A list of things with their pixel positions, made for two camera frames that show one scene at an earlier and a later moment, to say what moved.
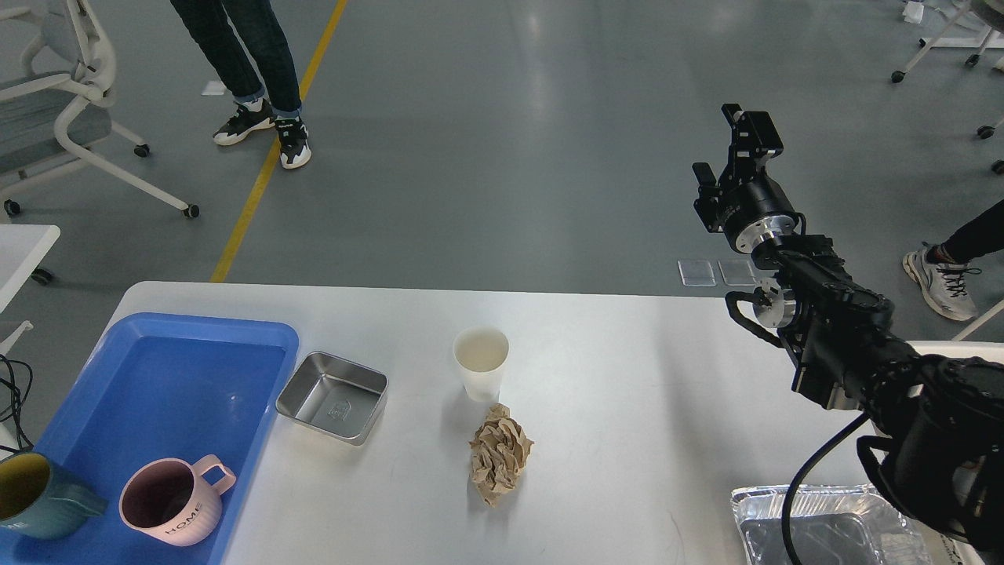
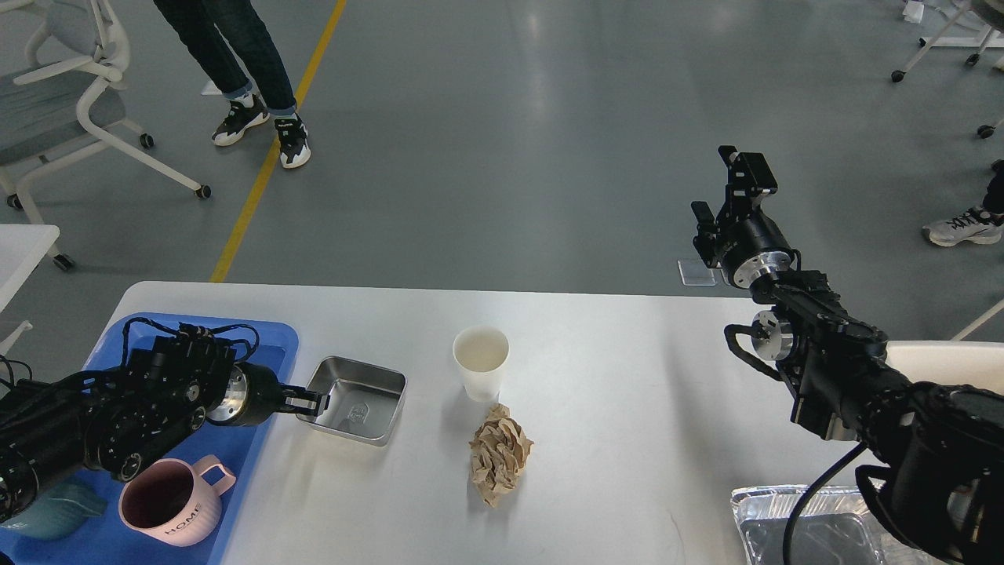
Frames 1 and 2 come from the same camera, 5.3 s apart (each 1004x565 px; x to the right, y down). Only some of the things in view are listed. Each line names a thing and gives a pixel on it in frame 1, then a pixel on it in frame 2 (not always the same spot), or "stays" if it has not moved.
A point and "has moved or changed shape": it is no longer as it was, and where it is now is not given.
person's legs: [941, 271] -> [981, 225]
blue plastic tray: [168, 386] stays
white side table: [22, 247] stays
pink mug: [176, 501] stays
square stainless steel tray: [336, 397] has moved or changed shape
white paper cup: [480, 352] stays
